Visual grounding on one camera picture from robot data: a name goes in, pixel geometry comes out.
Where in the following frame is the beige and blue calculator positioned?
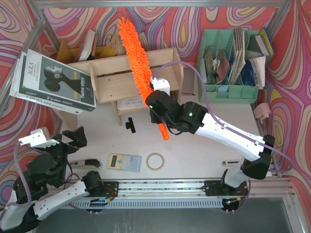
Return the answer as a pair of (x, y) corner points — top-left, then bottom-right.
(107, 153), (142, 172)

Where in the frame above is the spiral notebook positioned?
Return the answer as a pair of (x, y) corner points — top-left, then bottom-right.
(117, 97), (145, 111)

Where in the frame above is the clear tape roll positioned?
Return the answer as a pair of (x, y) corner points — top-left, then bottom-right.
(146, 152), (165, 171)

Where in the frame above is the black binder clip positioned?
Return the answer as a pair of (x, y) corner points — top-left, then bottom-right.
(125, 117), (136, 133)

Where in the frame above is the mint green desk organizer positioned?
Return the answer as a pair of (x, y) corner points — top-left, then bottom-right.
(196, 29), (258, 104)

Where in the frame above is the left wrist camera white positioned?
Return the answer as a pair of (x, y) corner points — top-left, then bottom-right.
(18, 127), (60, 148)

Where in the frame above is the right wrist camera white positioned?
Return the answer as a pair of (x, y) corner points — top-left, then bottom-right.
(151, 78), (170, 95)

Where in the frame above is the Twins story book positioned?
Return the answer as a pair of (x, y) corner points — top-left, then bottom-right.
(18, 50), (96, 112)

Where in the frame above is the black marker pen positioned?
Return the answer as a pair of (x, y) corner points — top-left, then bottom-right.
(222, 160), (240, 166)

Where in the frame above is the white Chokladfabriken book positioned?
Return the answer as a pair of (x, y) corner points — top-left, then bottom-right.
(9, 52), (83, 115)

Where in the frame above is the orange microfiber duster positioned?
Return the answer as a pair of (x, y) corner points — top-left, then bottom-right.
(117, 18), (170, 141)

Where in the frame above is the wooden bookshelf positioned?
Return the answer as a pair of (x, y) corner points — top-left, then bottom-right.
(69, 48), (184, 126)

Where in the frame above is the yellow file rack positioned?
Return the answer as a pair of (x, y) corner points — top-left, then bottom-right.
(56, 34), (126, 64)

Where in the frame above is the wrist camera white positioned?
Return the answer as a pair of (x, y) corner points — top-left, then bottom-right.
(151, 78), (170, 95)
(18, 127), (60, 148)

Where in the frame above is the pink piggy figurine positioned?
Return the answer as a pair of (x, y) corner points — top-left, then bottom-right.
(253, 102), (271, 124)

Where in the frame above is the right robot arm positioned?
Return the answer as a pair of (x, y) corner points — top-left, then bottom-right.
(145, 90), (275, 189)

